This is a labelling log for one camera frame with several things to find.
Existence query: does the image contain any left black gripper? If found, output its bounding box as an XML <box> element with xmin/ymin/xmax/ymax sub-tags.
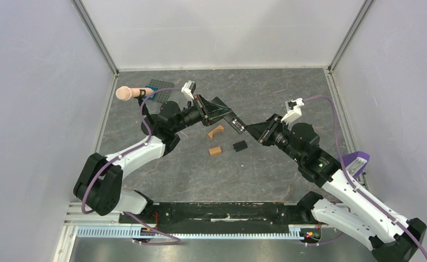
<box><xmin>173</xmin><ymin>94</ymin><xmax>233</xmax><ymax>134</ymax></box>

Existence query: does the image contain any black remote control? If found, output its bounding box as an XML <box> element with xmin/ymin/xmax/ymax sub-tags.
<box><xmin>223</xmin><ymin>112</ymin><xmax>246</xmax><ymax>134</ymax></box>

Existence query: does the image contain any black battery cover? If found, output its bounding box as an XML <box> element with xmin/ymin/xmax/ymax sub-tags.
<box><xmin>233</xmin><ymin>140</ymin><xmax>248</xmax><ymax>152</ymax></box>

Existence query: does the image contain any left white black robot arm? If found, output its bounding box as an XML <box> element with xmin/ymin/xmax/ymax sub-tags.
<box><xmin>73</xmin><ymin>95</ymin><xmax>233</xmax><ymax>223</ymax></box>

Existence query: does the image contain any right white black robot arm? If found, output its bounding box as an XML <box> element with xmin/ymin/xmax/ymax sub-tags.
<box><xmin>246</xmin><ymin>114</ymin><xmax>427</xmax><ymax>261</ymax></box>

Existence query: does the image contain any curved wooden arch block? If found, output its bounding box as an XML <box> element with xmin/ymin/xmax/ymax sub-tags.
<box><xmin>207</xmin><ymin>125</ymin><xmax>224</xmax><ymax>140</ymax></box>

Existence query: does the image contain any small wooden rectangular block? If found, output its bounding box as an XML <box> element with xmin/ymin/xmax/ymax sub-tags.
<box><xmin>209</xmin><ymin>146</ymin><xmax>222</xmax><ymax>156</ymax></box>

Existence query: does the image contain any blue square block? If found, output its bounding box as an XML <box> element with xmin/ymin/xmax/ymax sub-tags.
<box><xmin>143</xmin><ymin>86</ymin><xmax>158</xmax><ymax>100</ymax></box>

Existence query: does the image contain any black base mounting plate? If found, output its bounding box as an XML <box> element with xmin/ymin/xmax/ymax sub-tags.
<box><xmin>118</xmin><ymin>191</ymin><xmax>323</xmax><ymax>234</ymax></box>

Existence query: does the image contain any beige wooden peg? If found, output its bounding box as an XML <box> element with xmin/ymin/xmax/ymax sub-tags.
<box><xmin>115</xmin><ymin>86</ymin><xmax>154</xmax><ymax>101</ymax></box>

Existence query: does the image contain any purple plastic holder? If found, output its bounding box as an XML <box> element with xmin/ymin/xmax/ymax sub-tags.
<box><xmin>337</xmin><ymin>151</ymin><xmax>370</xmax><ymax>179</ymax></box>

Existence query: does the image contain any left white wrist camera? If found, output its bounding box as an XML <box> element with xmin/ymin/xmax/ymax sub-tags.
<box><xmin>181</xmin><ymin>80</ymin><xmax>196</xmax><ymax>101</ymax></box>

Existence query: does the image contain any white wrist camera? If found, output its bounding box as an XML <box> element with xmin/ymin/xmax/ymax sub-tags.
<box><xmin>281</xmin><ymin>98</ymin><xmax>304</xmax><ymax>124</ymax></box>
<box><xmin>181</xmin><ymin>80</ymin><xmax>196</xmax><ymax>101</ymax></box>

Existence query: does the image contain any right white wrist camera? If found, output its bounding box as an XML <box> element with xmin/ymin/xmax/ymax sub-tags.
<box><xmin>281</xmin><ymin>98</ymin><xmax>304</xmax><ymax>124</ymax></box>

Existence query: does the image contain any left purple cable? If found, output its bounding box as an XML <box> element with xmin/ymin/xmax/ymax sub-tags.
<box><xmin>81</xmin><ymin>88</ymin><xmax>184</xmax><ymax>246</ymax></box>

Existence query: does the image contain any grey studded base plate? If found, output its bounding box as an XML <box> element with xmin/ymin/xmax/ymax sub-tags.
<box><xmin>146</xmin><ymin>79</ymin><xmax>175</xmax><ymax>103</ymax></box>

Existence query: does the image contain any white slotted cable duct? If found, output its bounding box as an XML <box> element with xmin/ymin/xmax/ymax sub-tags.
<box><xmin>76</xmin><ymin>226</ymin><xmax>304</xmax><ymax>240</ymax></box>

